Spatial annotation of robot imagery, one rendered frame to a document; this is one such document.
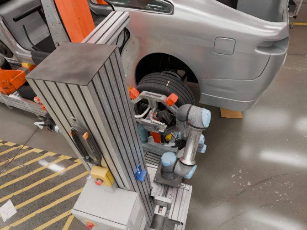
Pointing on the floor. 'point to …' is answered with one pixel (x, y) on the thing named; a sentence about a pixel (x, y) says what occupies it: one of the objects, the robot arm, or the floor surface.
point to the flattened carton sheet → (230, 113)
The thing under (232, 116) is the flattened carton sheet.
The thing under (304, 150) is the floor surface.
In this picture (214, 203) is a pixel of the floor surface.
